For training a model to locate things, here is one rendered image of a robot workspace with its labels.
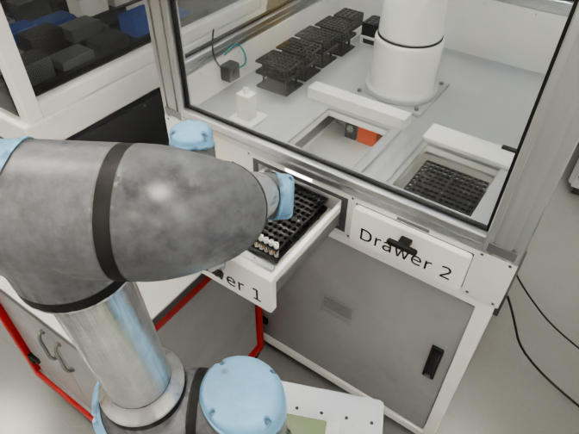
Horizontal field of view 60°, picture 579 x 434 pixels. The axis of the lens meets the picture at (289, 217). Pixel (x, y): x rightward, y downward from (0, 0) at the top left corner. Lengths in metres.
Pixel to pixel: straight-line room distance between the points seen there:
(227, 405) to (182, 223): 0.38
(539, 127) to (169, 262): 0.73
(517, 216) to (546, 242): 1.65
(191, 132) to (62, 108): 0.92
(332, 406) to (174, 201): 0.77
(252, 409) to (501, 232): 0.64
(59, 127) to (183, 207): 1.38
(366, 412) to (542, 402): 1.16
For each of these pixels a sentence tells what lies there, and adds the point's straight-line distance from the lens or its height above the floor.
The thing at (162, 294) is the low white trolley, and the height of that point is 0.76.
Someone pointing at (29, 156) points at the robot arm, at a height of 1.50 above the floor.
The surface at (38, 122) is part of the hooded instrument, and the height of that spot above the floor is 0.90.
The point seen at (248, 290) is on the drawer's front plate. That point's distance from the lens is 1.13.
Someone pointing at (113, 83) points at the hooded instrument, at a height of 0.90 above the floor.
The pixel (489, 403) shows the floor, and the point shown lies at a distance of 2.08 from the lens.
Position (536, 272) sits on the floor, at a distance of 2.55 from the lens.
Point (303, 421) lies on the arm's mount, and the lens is 0.96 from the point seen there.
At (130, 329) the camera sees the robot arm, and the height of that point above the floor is 1.28.
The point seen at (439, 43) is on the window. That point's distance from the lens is 0.98.
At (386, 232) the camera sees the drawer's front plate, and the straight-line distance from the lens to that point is 1.21.
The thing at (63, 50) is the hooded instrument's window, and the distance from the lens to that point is 1.72.
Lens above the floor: 1.73
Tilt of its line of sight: 43 degrees down
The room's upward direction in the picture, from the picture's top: 1 degrees clockwise
